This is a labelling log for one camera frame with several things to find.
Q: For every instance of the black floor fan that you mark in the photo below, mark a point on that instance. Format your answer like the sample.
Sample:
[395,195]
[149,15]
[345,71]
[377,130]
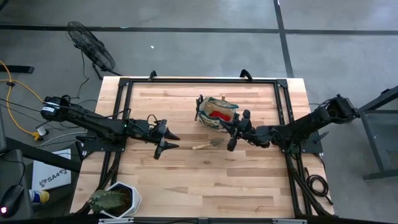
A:
[93,51]

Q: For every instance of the green cactus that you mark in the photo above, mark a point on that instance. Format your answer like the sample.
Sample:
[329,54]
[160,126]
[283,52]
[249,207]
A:
[105,200]

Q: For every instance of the beige green gardening bag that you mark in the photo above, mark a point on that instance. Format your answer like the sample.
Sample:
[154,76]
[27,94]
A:
[211,123]

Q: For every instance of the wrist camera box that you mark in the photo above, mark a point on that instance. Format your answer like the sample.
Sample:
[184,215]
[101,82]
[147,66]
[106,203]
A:
[257,134]
[141,127]

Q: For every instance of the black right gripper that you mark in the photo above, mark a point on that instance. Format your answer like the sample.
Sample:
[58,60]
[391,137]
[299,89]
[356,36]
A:
[241,130]

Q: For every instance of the yellow blue white bottle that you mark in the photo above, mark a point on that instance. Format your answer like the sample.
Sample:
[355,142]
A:
[42,196]

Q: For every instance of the white plant pot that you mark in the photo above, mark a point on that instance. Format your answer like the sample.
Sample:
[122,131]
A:
[133,202]

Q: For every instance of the black stand leg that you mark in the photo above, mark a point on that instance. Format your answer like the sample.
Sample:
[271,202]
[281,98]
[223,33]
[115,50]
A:
[43,155]

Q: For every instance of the black table clamp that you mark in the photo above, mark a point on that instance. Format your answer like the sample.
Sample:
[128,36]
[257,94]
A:
[152,74]
[246,74]

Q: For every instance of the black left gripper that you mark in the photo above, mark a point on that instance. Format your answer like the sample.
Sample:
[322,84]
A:
[161,133]

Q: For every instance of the white printed cardboard box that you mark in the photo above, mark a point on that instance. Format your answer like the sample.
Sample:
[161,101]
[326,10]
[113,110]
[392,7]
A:
[51,169]

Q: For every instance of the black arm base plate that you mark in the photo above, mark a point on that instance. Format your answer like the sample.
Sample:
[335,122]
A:
[311,147]
[102,147]

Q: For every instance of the grey metal table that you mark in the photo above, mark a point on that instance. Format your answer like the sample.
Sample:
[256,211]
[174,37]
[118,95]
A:
[377,130]

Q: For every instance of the grey desk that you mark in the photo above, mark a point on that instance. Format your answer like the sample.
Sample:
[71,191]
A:
[12,168]

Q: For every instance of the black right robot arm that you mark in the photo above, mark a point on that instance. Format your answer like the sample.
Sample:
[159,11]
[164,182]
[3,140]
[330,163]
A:
[295,129]

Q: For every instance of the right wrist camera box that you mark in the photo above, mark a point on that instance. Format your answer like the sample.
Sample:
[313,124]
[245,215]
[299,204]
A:
[257,134]

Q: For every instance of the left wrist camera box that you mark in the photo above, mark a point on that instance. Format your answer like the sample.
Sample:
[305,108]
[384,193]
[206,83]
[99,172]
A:
[141,127]

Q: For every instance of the black computer mouse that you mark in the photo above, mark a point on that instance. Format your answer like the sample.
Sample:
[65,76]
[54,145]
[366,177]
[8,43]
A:
[11,200]

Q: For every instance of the black aluminium table frame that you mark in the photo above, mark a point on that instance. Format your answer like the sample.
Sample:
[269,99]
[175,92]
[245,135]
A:
[202,80]

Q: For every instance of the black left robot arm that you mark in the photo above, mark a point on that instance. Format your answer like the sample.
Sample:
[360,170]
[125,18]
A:
[93,123]

